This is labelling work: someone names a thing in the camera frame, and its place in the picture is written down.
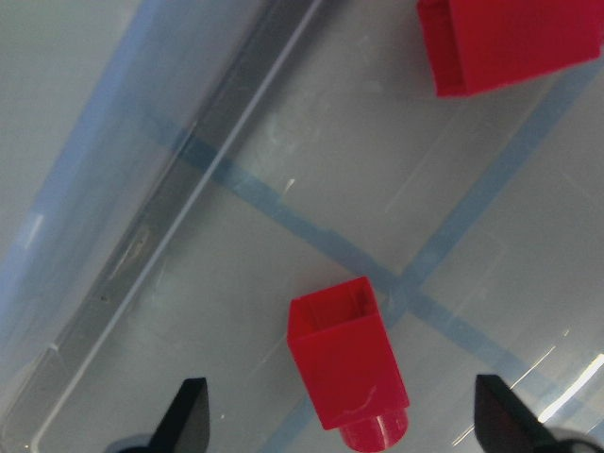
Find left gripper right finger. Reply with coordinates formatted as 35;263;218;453
474;375;550;452

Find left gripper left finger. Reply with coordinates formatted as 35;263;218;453
148;377;210;453

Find red block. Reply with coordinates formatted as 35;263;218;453
287;277;410;452
417;1;603;97

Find clear plastic storage box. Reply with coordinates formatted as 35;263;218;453
1;1;603;452

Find red block upright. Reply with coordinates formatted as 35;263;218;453
417;1;603;97

